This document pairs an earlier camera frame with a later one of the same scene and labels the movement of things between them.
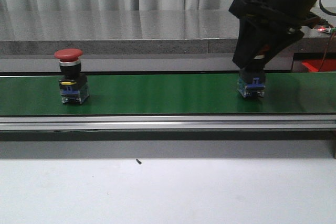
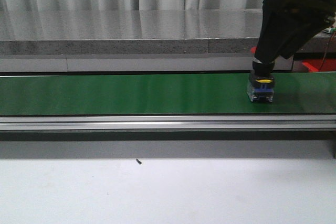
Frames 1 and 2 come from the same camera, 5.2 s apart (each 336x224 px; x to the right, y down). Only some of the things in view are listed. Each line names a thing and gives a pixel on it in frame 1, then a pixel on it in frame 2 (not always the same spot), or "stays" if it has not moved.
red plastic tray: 314,65 stays
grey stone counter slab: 31,32 stays
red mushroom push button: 73,83 -> 261,88
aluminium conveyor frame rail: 167,122 stays
